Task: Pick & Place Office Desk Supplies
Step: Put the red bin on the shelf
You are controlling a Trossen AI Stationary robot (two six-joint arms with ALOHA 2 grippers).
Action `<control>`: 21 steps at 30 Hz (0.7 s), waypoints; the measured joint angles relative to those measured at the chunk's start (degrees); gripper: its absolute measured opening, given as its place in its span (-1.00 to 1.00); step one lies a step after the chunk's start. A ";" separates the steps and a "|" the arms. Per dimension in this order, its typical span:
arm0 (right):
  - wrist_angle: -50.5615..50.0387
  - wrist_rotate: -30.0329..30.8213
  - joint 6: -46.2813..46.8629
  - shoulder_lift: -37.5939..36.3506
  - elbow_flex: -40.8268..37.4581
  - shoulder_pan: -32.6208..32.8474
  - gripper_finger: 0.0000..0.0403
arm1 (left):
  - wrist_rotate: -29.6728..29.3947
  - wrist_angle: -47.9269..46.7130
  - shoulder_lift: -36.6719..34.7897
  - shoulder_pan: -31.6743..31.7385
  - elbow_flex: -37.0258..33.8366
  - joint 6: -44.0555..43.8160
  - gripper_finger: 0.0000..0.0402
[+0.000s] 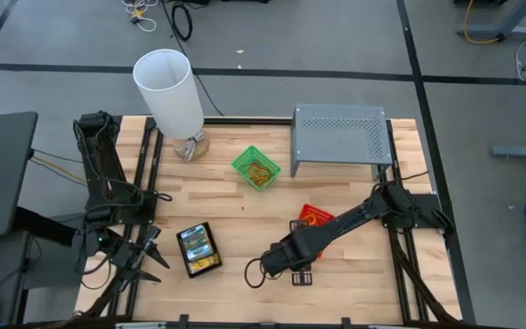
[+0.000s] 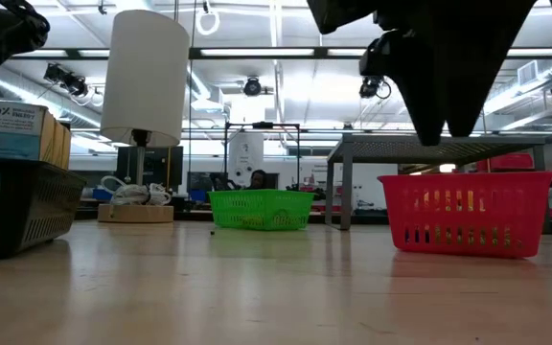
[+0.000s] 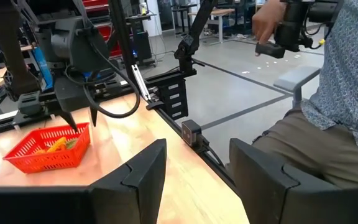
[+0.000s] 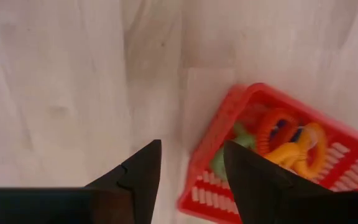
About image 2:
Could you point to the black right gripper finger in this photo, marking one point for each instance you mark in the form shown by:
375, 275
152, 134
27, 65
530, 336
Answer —
472, 72
424, 96

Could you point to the red plastic basket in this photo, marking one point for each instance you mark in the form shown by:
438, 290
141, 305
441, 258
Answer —
467, 239

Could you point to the yellow green Crayola crayon box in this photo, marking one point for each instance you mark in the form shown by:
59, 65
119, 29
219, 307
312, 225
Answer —
7, 129

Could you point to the red storage bin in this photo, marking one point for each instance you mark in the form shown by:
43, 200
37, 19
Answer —
506, 162

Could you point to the long ceiling light fixture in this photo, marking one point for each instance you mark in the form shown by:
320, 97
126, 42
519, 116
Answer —
266, 52

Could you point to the person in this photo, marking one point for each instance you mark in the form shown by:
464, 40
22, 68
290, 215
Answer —
257, 179

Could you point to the green plastic basket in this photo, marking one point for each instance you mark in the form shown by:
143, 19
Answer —
257, 208

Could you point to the blue storage bin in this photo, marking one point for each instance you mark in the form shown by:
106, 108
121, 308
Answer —
198, 195
101, 194

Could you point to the black monitor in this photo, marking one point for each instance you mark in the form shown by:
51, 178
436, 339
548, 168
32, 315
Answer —
161, 165

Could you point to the white shade table lamp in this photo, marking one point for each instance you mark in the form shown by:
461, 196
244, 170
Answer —
146, 72

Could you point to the black background rig frame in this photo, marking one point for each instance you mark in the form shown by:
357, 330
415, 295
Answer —
261, 124

